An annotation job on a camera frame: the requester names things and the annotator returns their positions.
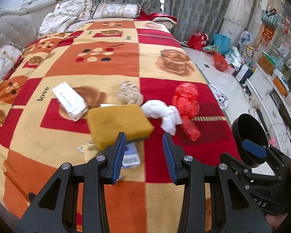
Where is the white cabinet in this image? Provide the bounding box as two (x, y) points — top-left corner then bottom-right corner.
(245, 68), (291, 151)

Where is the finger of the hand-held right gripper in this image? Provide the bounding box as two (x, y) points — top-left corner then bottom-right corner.
(242, 139), (291, 176)
(219, 152), (282, 192)

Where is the blue barcode packet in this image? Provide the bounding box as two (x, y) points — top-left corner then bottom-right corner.
(121, 142), (140, 168)

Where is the folded white quilt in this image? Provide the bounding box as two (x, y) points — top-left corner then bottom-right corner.
(39, 12), (80, 36)

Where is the grey tufted sofa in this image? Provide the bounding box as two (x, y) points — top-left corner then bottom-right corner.
(0, 0), (56, 61)

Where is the white tissue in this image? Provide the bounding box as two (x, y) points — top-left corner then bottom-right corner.
(141, 100), (183, 135)

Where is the small red plastic bag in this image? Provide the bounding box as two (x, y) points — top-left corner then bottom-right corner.
(213, 53), (229, 72)

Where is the white and dark bag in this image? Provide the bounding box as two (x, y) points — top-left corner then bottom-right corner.
(235, 64), (254, 84)

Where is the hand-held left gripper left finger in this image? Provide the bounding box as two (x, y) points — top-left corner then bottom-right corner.
(16, 132), (127, 233)

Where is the red shopping bag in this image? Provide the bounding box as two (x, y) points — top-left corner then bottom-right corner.
(187, 31), (209, 51)

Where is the black bin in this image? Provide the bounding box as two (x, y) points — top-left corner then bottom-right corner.
(231, 114), (272, 168)

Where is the brown paper bag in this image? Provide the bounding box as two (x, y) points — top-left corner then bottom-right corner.
(257, 52), (278, 76)

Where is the colourful flat box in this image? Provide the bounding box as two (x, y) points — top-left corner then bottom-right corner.
(202, 45), (219, 54)

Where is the white blue plastic bag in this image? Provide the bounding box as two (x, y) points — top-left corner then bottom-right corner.
(240, 31), (255, 46)

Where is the striped tote bag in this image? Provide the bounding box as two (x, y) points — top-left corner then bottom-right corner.
(261, 9), (281, 28)

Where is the orange box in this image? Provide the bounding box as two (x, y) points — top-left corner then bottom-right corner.
(273, 76), (288, 96)

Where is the grey embroidered cushion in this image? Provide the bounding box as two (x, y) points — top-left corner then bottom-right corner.
(0, 43), (23, 88)

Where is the red hanging decoration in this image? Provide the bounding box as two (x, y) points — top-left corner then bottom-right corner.
(259, 24), (275, 45)

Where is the cat print stool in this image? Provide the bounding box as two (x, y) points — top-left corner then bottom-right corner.
(208, 84), (230, 108)

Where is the small white carton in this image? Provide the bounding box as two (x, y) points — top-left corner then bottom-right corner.
(52, 82), (88, 122)

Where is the lace covered standing unit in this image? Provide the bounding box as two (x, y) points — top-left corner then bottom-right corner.
(219, 0), (255, 39)

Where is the yellow sponge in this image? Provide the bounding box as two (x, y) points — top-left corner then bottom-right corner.
(87, 104), (154, 150)

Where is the printed blanket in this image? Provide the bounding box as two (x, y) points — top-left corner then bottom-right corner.
(0, 19), (240, 233)

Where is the beige cloth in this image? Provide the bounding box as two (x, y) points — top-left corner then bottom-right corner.
(118, 79), (144, 105)

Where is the striped embroidered pillow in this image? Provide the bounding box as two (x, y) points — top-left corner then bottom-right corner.
(92, 3), (141, 20)

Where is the silver foil bag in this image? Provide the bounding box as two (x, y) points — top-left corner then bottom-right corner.
(225, 47), (243, 70)

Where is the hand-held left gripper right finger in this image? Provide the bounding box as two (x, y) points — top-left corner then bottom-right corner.
(162, 133), (272, 233)

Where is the folded red blanket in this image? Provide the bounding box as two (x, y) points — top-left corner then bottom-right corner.
(137, 11), (178, 28)

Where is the cream fringed pillow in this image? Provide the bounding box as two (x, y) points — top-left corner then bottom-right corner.
(55, 0), (95, 21)

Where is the blue shopping bag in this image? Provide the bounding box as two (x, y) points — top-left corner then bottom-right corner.
(213, 34), (231, 54)

